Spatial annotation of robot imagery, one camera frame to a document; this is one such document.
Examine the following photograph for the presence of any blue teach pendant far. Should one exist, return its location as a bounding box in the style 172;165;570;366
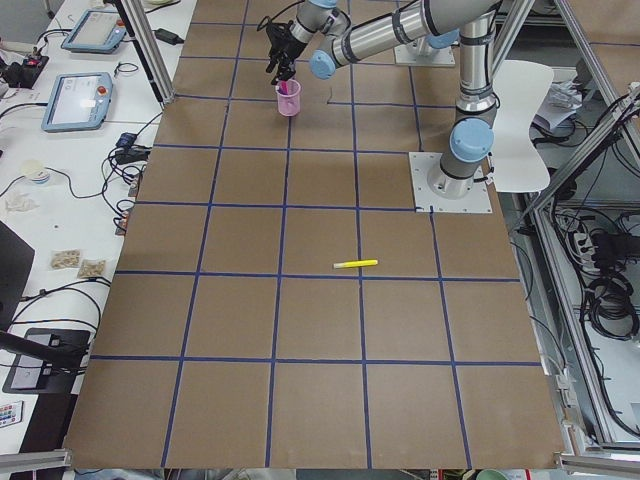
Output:
61;9;127;54

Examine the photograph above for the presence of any white chair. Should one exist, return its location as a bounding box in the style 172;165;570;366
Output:
491;60;554;193

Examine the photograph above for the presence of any aluminium frame post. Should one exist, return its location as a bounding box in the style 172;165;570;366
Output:
114;0;175;106

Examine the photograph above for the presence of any pink mesh cup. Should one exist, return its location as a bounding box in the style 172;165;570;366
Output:
275;79;301;117

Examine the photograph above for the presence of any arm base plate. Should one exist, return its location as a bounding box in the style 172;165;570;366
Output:
394;43;455;68
408;152;492;214

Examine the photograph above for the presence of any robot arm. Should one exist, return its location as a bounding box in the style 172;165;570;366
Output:
259;0;500;196

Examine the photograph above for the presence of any yellow highlighter pen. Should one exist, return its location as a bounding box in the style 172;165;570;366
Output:
333;259;379;269

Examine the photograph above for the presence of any blue teach pendant near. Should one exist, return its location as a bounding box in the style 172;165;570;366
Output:
41;72;113;133

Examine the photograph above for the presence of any blue teach pendant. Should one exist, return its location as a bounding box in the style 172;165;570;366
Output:
41;72;113;133
61;9;127;54

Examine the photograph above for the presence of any black power adapter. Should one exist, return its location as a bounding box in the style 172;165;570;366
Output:
154;28;184;45

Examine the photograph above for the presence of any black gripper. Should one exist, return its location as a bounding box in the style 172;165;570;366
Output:
266;22;306;84

